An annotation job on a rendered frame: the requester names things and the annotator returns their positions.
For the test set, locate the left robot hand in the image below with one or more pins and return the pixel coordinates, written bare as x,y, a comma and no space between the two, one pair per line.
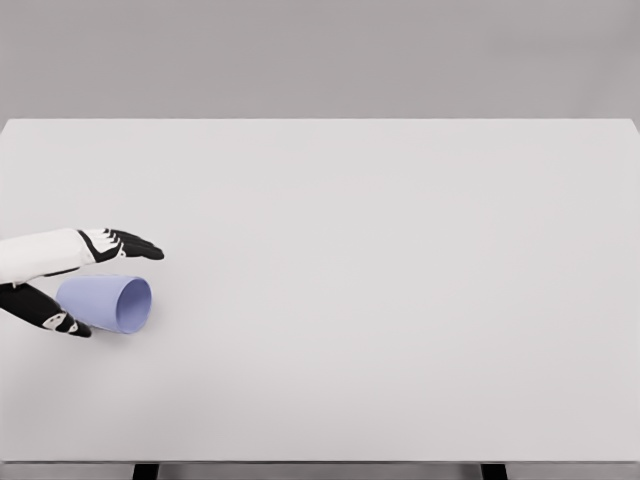
45,252

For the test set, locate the lavender blue cup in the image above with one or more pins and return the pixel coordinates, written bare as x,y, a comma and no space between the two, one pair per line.
95,300

